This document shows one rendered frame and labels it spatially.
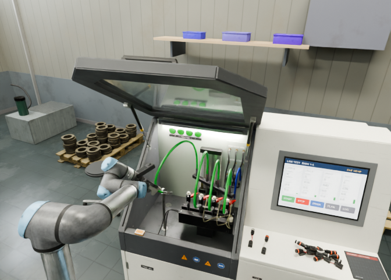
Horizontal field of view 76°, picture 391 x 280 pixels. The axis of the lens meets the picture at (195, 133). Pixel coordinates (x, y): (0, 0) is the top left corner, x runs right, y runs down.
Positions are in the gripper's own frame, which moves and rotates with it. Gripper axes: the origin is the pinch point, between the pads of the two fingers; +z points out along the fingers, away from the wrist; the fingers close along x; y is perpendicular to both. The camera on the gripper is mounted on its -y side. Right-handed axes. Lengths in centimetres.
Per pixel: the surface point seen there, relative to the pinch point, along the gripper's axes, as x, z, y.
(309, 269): 66, 55, -3
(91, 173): -151, 22, 25
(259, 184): 35, 34, -29
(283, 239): 48, 56, -9
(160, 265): 1.0, 28.3, 38.6
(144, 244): -2.8, 13.0, 31.5
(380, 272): 88, 76, -18
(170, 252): 9.4, 22.5, 27.4
